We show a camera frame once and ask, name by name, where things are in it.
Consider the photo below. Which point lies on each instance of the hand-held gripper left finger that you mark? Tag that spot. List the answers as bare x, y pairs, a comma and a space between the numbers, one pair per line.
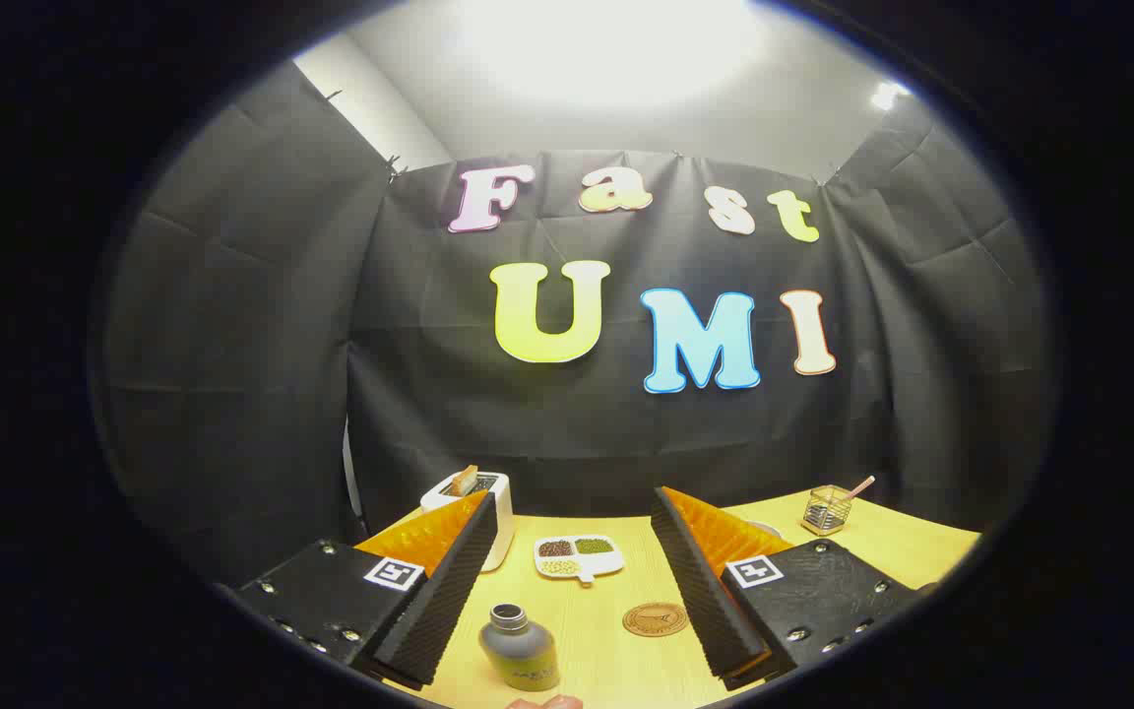
449, 591

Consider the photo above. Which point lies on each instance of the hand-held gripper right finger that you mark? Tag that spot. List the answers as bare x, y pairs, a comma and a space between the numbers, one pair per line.
705, 591

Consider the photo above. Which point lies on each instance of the round cork coaster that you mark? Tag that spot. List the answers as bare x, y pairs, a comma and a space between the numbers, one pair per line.
655, 619

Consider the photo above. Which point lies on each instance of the silver green juice bottle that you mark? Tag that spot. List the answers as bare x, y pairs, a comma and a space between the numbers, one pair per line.
520, 652

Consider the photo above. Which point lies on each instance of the white toaster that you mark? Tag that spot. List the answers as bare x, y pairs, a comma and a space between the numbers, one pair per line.
503, 542

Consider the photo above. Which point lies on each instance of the white round plate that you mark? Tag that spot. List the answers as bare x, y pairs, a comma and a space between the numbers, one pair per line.
769, 530

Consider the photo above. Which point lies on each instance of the white divided dish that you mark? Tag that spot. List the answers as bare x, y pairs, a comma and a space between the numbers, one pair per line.
616, 563

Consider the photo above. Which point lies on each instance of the toast slice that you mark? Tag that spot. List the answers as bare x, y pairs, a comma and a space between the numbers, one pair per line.
464, 481

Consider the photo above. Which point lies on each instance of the pale beans pile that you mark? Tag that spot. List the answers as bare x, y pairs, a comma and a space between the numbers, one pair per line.
559, 567

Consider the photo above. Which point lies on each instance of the dark beans pile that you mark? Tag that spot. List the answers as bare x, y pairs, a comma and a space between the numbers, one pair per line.
555, 548

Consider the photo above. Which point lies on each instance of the wooden table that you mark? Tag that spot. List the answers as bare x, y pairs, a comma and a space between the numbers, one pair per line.
606, 650

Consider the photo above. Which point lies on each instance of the green beans pile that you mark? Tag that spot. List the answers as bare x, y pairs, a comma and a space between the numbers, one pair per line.
595, 546

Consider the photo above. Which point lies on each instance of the pink straw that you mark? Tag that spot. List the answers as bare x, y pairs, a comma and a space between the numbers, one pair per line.
860, 486

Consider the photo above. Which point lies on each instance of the black backdrop cloth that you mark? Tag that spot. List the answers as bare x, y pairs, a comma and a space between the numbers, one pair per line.
429, 394

